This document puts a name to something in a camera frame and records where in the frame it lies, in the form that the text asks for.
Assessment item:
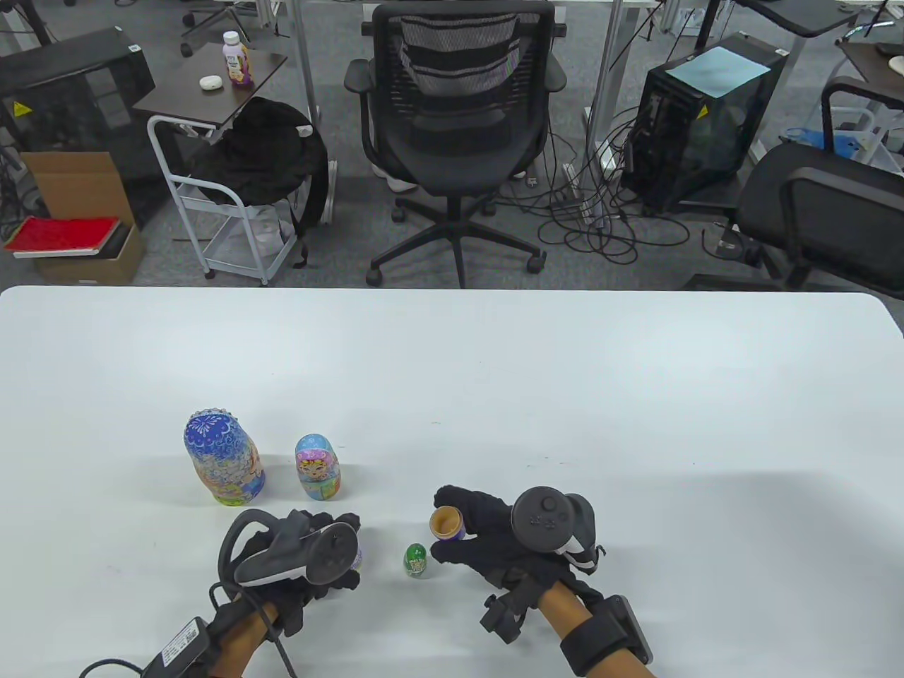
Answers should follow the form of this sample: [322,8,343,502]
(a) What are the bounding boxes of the light blue paper sheet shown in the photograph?
[666,47,771,98]

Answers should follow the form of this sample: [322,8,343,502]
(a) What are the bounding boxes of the black padded office chair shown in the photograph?
[682,76,904,301]

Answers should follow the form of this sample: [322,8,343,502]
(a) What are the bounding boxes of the small purple Russian doll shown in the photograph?
[351,506,467,573]

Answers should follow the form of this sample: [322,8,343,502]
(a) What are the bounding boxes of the white power strip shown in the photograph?
[564,161,609,227]

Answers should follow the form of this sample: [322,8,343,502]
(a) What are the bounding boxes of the brown desk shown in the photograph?
[835,39,904,107]

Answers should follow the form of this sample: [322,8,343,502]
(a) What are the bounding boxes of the person's right forearm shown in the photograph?
[540,583,654,678]

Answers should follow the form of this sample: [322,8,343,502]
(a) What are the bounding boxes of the blue plastic item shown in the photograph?
[786,127,861,160]

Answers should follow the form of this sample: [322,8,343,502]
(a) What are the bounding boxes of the black glass-sided computer tower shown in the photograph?
[620,32,788,216]

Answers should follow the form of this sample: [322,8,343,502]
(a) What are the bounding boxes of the black VR controller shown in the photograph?
[511,486,605,573]
[218,508,359,585]

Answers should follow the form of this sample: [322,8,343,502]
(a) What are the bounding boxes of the black mesh-sided computer tower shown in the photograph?
[0,27,156,228]

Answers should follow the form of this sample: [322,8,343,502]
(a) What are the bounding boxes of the black glove sensor bracket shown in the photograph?
[480,576,548,643]

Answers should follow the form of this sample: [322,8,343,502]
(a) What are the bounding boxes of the large blue Russian doll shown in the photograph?
[185,408,266,506]

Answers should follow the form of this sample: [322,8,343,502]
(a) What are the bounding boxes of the white rolling cart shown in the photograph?
[147,115,301,287]

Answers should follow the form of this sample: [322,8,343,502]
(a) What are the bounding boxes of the tangle of black floor cables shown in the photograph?
[494,106,696,266]

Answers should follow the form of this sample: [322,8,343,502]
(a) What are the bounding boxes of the black office chair base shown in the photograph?
[180,0,258,57]

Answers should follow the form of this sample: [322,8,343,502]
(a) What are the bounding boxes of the white desk leg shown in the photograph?
[747,32,811,165]
[286,0,322,124]
[585,0,626,174]

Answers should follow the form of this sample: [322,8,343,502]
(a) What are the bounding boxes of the black mesh office chair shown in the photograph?
[345,0,568,289]

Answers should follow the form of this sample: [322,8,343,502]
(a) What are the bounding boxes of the white shoe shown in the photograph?
[371,161,420,194]

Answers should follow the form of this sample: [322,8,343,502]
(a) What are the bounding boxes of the red notebook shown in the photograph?
[4,216,121,258]

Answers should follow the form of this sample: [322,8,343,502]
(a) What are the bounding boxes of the dark brown side table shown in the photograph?
[133,42,289,145]

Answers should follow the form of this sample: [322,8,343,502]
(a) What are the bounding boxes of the person's left forearm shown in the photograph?
[208,600,283,678]

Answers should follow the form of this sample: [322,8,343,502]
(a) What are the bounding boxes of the person's left hand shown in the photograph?
[208,512,362,636]

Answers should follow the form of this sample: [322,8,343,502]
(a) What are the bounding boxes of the black backpack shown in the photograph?
[189,97,331,269]

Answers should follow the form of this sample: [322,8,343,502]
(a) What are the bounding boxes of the person's right hand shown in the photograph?
[431,484,605,601]

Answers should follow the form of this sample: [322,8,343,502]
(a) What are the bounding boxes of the black desk top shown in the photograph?
[734,0,880,37]

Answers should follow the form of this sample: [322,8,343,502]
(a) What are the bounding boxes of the purple drink bottle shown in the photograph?
[222,31,254,88]

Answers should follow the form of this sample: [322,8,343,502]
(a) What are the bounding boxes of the medium light blue Russian doll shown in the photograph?
[295,434,343,501]

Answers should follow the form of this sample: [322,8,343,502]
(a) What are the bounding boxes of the black cable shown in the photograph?
[78,583,297,678]

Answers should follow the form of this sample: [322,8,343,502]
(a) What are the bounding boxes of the brown cardboard box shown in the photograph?
[20,151,147,286]

